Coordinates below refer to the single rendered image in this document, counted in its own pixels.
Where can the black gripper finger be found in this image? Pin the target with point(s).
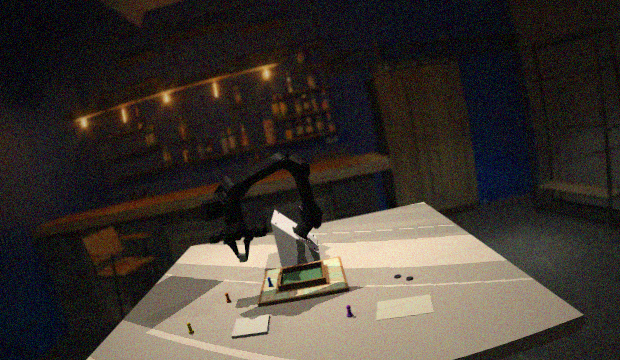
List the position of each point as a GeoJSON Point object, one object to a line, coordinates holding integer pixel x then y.
{"type": "Point", "coordinates": [247, 246]}
{"type": "Point", "coordinates": [233, 246]}

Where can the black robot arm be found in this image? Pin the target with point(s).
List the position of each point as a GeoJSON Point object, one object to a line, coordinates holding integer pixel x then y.
{"type": "Point", "coordinates": [236, 184]}

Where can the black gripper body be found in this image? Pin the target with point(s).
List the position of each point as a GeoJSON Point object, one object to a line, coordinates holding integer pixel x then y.
{"type": "Point", "coordinates": [259, 230]}

